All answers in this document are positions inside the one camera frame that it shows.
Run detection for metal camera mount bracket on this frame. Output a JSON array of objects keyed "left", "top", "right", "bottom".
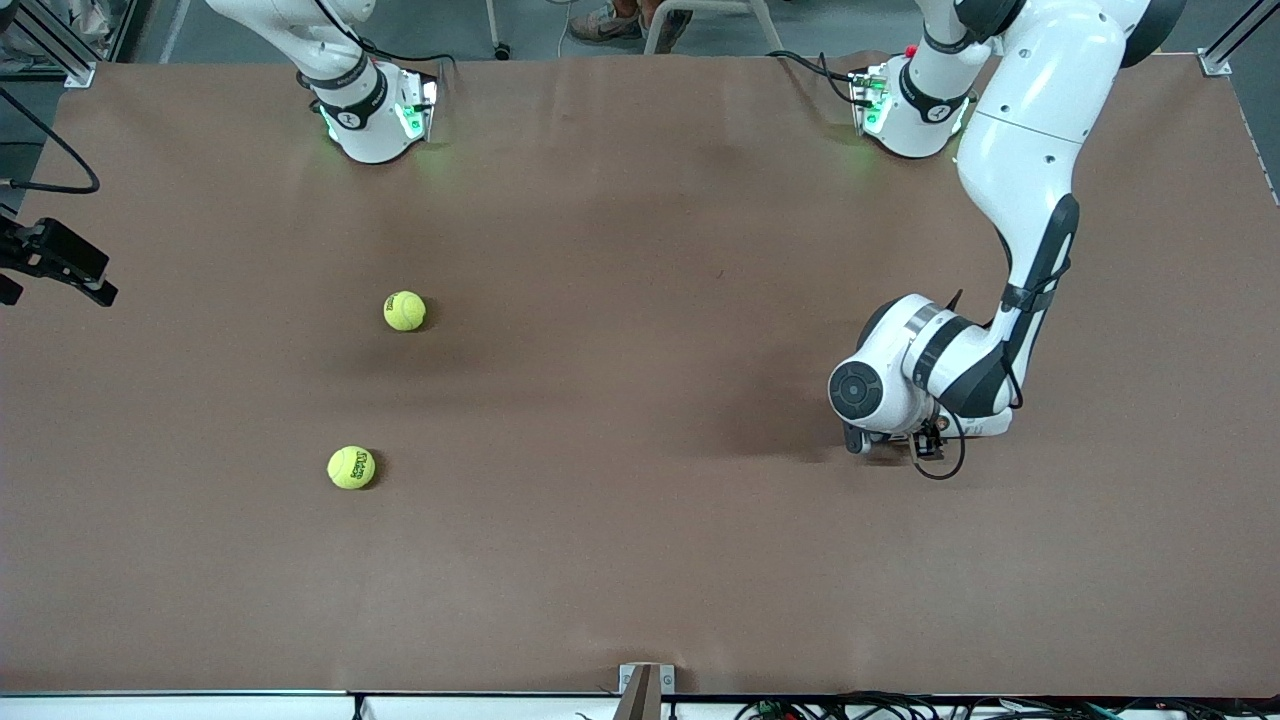
[{"left": 615, "top": 663, "right": 677, "bottom": 720}]

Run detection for white table edge rail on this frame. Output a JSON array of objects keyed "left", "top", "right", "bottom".
[{"left": 0, "top": 688, "right": 1280, "bottom": 720}]

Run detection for aluminium frame post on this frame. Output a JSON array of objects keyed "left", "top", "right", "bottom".
[
  {"left": 0, "top": 0, "right": 97, "bottom": 89},
  {"left": 1198, "top": 0, "right": 1280, "bottom": 77}
]

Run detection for black cable bundle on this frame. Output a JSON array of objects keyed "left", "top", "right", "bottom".
[{"left": 735, "top": 690, "right": 1280, "bottom": 720}]

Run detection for black left arm base cable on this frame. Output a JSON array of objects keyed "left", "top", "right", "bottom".
[{"left": 768, "top": 50, "right": 871, "bottom": 106}]

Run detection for brown table cover sheet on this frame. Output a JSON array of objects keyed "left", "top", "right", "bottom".
[{"left": 0, "top": 50, "right": 1280, "bottom": 699}]

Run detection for beige chair legs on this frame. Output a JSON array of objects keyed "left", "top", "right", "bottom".
[{"left": 643, "top": 0, "right": 787, "bottom": 57}]

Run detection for grey sneaker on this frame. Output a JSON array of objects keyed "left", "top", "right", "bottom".
[
  {"left": 652, "top": 8, "right": 693, "bottom": 53},
  {"left": 570, "top": 3, "right": 643, "bottom": 44}
]

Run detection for black right arm base cable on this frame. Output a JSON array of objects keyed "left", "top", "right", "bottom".
[{"left": 355, "top": 35, "right": 459, "bottom": 76}]

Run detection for yellow tennis ball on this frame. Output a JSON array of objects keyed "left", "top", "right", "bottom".
[
  {"left": 327, "top": 445, "right": 377, "bottom": 491},
  {"left": 383, "top": 290, "right": 427, "bottom": 332}
]

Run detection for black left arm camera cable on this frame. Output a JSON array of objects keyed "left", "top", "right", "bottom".
[{"left": 908, "top": 290, "right": 1026, "bottom": 482}]

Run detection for black arm base cable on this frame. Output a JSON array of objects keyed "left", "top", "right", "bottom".
[
  {"left": 355, "top": 35, "right": 459, "bottom": 76},
  {"left": 768, "top": 50, "right": 871, "bottom": 106}
]

